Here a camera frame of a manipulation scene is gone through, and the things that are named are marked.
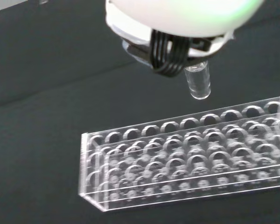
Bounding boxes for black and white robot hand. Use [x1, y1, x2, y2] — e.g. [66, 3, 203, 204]
[105, 0, 266, 78]

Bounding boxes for black table cloth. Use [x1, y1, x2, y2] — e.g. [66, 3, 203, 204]
[0, 0, 280, 224]

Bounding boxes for clear acrylic test tube rack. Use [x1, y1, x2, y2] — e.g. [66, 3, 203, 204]
[78, 93, 280, 212]

